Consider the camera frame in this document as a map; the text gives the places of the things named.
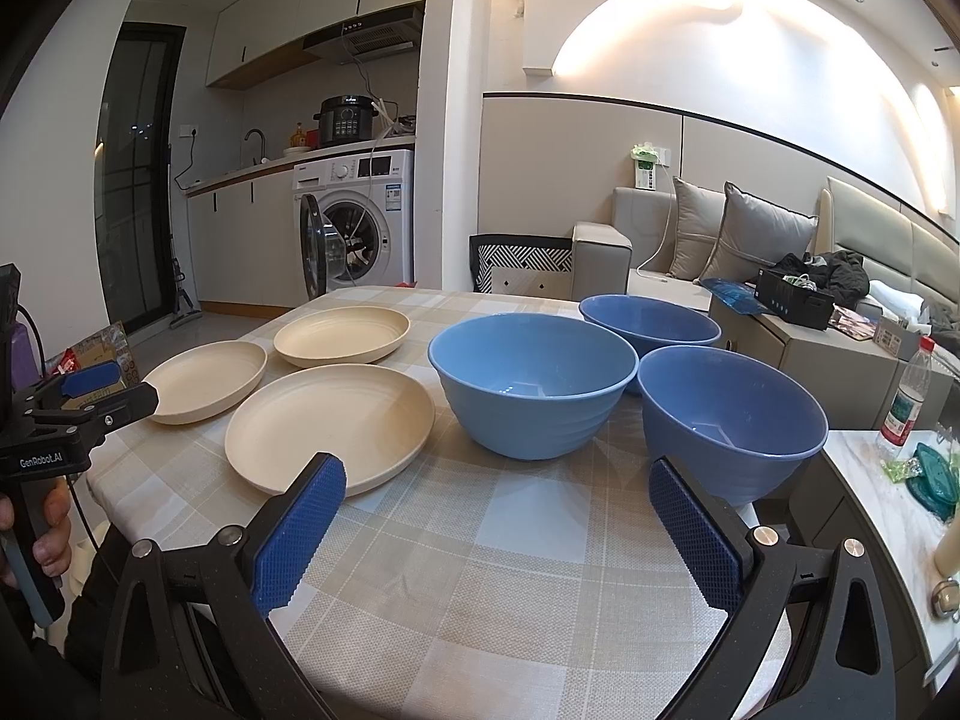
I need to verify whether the blue bowl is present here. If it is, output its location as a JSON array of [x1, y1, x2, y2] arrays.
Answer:
[[638, 344, 828, 507], [428, 314, 640, 461], [569, 294, 722, 401]]

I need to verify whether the large beige plate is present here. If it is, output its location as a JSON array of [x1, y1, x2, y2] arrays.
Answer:
[[224, 364, 436, 497]]

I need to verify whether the blue bowl back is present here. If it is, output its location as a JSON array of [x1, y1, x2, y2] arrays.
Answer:
[[569, 294, 722, 401]]

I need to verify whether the black kitchen faucet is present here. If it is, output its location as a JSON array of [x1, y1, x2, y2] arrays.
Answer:
[[244, 127, 268, 164]]

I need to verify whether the person's left hand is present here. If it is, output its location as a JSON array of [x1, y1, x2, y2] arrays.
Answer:
[[0, 478, 71, 589]]

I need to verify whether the cardboard box on floor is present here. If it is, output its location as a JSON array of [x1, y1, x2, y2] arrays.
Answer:
[[53, 322, 140, 385]]

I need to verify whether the clear plastic water bottle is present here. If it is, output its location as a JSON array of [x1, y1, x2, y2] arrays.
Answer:
[[878, 337, 935, 461]]

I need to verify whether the black rectangular box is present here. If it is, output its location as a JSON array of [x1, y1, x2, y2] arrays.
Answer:
[[755, 270, 835, 330]]

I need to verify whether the white washing machine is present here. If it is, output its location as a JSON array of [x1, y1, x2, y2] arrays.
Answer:
[[293, 148, 415, 299]]

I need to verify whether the grey sofa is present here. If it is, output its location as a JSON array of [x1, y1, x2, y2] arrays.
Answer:
[[571, 177, 958, 333]]

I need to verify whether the black clothes pile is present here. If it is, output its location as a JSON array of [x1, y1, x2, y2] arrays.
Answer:
[[770, 250, 871, 309]]

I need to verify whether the grey cushion right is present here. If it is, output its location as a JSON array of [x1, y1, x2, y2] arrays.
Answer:
[[700, 182, 818, 283]]

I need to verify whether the grey cushion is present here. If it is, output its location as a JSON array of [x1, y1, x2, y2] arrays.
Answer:
[[669, 177, 726, 281], [700, 182, 818, 283]]

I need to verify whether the grey cushion left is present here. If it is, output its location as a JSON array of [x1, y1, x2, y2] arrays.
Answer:
[[669, 177, 726, 281]]

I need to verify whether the black pressure cooker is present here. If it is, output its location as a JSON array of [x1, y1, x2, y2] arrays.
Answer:
[[314, 94, 379, 148]]

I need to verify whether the black patterned chair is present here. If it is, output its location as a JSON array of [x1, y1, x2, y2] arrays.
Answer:
[[470, 234, 573, 301]]

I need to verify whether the white wall calendar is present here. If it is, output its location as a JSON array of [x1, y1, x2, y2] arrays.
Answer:
[[630, 142, 659, 192]]

